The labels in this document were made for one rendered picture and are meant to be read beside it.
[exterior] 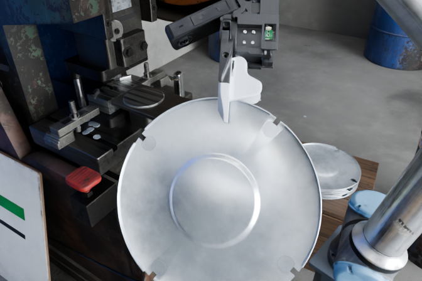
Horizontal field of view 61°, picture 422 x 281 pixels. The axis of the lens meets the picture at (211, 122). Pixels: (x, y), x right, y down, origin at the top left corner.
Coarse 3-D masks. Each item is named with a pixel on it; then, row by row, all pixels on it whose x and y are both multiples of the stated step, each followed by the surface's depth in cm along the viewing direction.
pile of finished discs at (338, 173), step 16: (304, 144) 153; (320, 144) 153; (320, 160) 143; (336, 160) 144; (352, 160) 144; (320, 176) 136; (336, 176) 136; (352, 176) 136; (336, 192) 130; (352, 192) 134
